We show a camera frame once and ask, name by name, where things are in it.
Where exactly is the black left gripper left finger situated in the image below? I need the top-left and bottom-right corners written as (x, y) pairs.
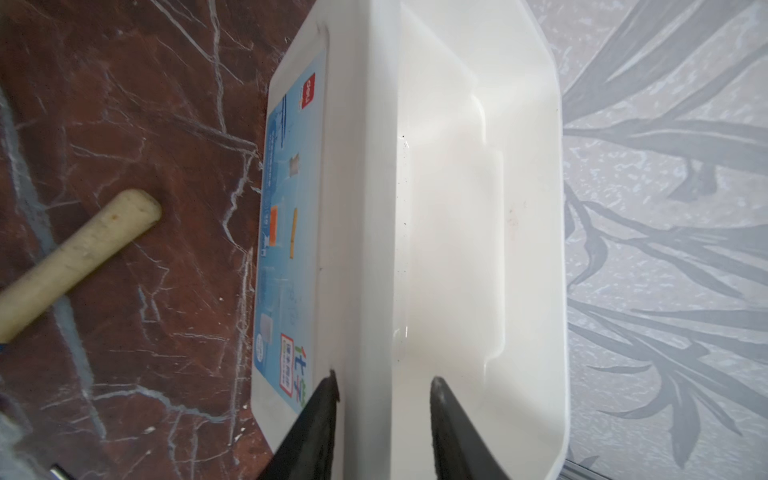
top-left (258, 370), bottom-right (340, 480)

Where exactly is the white plastic storage bin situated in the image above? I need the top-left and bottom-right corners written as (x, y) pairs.
top-left (251, 1), bottom-right (569, 479)

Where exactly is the wooden handle brush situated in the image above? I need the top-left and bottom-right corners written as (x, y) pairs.
top-left (1, 189), bottom-right (162, 345)

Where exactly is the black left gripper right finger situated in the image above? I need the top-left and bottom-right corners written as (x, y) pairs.
top-left (430, 376), bottom-right (509, 480)

